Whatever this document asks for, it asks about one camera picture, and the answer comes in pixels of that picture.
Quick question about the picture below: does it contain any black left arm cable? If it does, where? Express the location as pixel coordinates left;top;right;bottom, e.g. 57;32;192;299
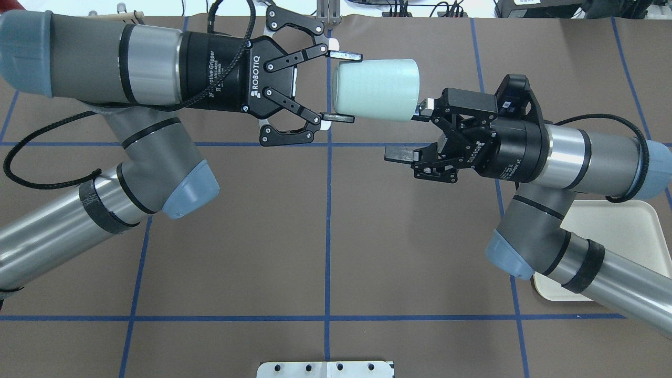
3;0;258;190

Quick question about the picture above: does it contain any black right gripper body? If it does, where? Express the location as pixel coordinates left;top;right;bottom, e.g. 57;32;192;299
430;88;548;183

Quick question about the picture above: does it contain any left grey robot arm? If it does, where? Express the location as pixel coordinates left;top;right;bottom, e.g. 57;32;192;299
2;1;363;299

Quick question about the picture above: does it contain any pale green plastic cup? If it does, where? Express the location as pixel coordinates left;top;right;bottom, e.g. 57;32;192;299
331;59;420;122

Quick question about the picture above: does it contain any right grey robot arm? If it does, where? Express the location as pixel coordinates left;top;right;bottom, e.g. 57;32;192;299
385;80;670;338

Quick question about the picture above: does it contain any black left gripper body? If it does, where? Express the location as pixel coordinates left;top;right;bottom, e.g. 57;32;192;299
182;31;296;119

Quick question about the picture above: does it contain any cream rabbit print tray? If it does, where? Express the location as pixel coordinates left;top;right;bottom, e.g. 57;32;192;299
561;200;671;278

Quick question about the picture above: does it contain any white camera mast base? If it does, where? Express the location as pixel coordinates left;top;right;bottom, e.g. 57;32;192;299
255;360;395;377

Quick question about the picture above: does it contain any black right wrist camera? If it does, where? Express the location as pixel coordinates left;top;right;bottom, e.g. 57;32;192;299
495;74;545;125

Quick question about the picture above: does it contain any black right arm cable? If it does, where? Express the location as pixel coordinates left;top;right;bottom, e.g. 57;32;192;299
553;114;652;204

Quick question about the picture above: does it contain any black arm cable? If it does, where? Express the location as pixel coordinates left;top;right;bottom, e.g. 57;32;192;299
553;114;652;204
3;0;258;190

